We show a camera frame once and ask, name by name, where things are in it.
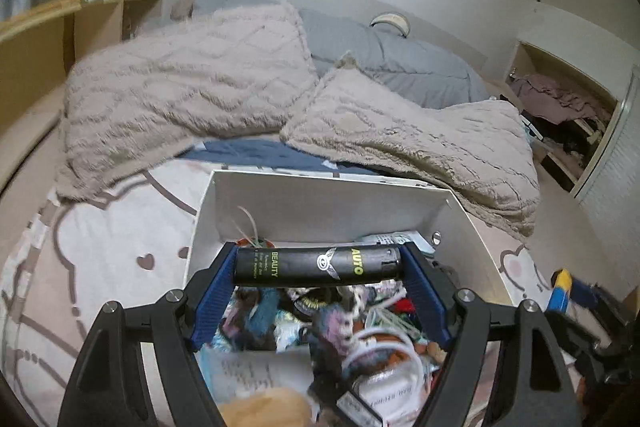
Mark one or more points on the grey pillows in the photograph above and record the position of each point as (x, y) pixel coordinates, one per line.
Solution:
(415, 67)

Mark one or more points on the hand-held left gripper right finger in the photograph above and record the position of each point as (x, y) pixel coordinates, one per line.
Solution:
(425, 302)

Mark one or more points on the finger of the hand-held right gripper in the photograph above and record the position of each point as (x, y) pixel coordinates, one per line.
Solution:
(575, 337)
(584, 293)

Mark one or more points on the white louvred door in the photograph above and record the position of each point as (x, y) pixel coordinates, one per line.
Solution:
(615, 167)

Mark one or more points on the white paper sheet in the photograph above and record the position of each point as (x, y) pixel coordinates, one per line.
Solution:
(250, 377)

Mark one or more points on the purple knitted item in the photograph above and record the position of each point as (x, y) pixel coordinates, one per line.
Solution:
(332, 332)

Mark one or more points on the beige fluffy blanket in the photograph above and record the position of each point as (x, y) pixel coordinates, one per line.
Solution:
(190, 87)

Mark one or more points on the wooden shelf unit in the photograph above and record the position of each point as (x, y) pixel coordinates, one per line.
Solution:
(45, 37)

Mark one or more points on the white sun visor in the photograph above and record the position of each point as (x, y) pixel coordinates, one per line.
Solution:
(392, 21)

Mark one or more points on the dark blue quilted mat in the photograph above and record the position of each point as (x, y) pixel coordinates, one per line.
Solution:
(250, 157)

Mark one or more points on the white shoe box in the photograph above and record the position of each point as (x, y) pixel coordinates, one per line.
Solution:
(325, 212)

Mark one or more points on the wall closet niche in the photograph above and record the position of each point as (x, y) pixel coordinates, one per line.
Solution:
(550, 62)

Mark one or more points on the pile of pink clothes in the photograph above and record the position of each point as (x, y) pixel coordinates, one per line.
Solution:
(555, 94)

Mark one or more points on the pink printed blanket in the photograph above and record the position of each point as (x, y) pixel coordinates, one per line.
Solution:
(100, 257)

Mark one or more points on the teal fluffy item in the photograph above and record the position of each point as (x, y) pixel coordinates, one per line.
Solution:
(255, 317)

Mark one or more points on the black spray can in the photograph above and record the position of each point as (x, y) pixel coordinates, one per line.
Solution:
(300, 264)

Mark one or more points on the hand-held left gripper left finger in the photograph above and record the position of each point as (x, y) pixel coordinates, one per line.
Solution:
(215, 297)

